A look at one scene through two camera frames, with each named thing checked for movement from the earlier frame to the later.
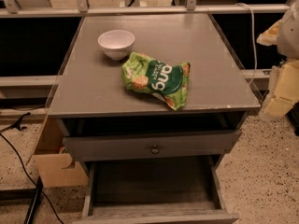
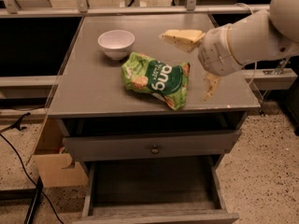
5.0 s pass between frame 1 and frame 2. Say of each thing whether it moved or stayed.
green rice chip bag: stayed
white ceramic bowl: stayed
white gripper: moved
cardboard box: stayed
